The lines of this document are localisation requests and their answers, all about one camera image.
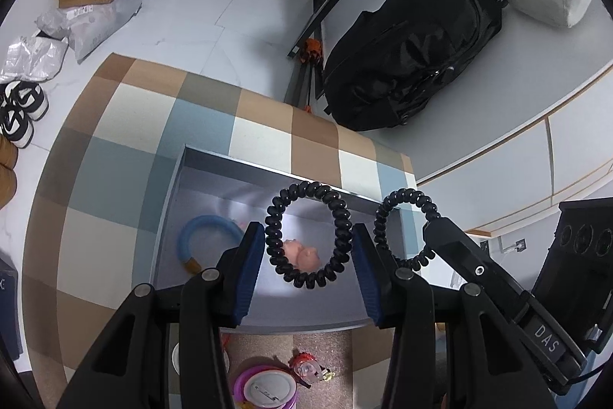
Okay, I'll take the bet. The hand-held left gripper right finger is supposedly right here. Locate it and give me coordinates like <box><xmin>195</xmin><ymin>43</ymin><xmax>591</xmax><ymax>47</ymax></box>
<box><xmin>352</xmin><ymin>223</ymin><xmax>559</xmax><ymax>409</ymax></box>

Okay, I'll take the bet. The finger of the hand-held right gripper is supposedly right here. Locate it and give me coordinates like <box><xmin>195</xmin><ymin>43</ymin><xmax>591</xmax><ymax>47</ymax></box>
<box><xmin>422</xmin><ymin>215</ymin><xmax>589</xmax><ymax>395</ymax></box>

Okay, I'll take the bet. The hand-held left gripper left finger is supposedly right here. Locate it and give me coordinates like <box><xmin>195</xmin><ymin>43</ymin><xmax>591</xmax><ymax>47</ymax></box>
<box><xmin>56</xmin><ymin>221</ymin><xmax>266</xmax><ymax>409</ymax></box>

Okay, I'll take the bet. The black spiral hair tie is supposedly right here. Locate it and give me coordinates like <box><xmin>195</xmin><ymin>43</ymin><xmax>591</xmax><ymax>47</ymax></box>
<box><xmin>375</xmin><ymin>187</ymin><xmax>438</xmax><ymax>272</ymax></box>
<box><xmin>265</xmin><ymin>181</ymin><xmax>354</xmax><ymax>290</ymax></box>

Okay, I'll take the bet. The grey cardboard box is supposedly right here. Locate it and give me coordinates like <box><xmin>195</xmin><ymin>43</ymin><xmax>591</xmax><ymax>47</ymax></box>
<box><xmin>151</xmin><ymin>144</ymin><xmax>417</xmax><ymax>335</ymax></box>

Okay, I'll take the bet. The red charm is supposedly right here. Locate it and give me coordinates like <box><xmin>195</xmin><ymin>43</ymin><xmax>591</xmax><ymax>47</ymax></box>
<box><xmin>287</xmin><ymin>352</ymin><xmax>326</xmax><ymax>388</ymax></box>

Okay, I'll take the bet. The purple ring bracelet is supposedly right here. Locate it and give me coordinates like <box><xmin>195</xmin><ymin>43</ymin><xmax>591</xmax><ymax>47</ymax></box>
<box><xmin>232</xmin><ymin>365</ymin><xmax>300</xmax><ymax>409</ymax></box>

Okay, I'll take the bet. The pink pig toy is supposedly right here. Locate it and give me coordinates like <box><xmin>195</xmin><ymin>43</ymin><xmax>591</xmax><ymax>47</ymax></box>
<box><xmin>282</xmin><ymin>239</ymin><xmax>323</xmax><ymax>272</ymax></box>

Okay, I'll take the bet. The checked tablecloth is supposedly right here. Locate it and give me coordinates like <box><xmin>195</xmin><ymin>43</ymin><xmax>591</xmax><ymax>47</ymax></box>
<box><xmin>21</xmin><ymin>53</ymin><xmax>448</xmax><ymax>409</ymax></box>

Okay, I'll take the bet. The black backpack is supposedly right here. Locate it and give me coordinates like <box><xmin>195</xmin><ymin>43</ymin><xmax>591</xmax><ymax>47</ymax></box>
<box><xmin>322</xmin><ymin>0</ymin><xmax>508</xmax><ymax>132</ymax></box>

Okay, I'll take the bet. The black and orange tripod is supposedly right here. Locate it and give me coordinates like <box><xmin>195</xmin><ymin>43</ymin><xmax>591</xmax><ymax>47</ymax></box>
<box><xmin>287</xmin><ymin>38</ymin><xmax>326</xmax><ymax>113</ymax></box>

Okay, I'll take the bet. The dark navy container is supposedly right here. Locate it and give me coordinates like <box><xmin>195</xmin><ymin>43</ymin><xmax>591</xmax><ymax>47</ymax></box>
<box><xmin>0</xmin><ymin>258</ymin><xmax>25</xmax><ymax>359</ymax></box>

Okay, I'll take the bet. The black and white sneaker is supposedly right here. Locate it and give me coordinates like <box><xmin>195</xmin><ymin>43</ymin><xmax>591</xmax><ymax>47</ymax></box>
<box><xmin>0</xmin><ymin>79</ymin><xmax>50</xmax><ymax>122</ymax></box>
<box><xmin>0</xmin><ymin>105</ymin><xmax>34</xmax><ymax>148</ymax></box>

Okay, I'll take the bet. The grey plastic package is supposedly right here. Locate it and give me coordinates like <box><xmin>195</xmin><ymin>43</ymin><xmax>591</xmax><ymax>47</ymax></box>
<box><xmin>36</xmin><ymin>0</ymin><xmax>142</xmax><ymax>65</ymax></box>

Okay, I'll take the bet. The silver plastic package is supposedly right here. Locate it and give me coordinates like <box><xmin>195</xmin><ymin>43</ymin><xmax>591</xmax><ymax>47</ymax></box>
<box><xmin>0</xmin><ymin>34</ymin><xmax>70</xmax><ymax>84</ymax></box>

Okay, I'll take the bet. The blue ring bracelet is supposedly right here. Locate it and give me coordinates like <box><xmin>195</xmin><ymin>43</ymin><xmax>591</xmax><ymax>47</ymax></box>
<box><xmin>177</xmin><ymin>217</ymin><xmax>245</xmax><ymax>276</ymax></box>

